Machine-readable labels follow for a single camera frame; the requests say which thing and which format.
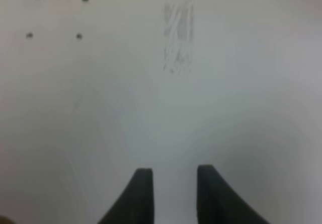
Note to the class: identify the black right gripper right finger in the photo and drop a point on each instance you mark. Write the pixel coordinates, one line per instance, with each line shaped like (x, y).
(217, 202)

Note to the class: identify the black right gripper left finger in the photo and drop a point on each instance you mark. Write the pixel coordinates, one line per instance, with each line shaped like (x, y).
(136, 203)

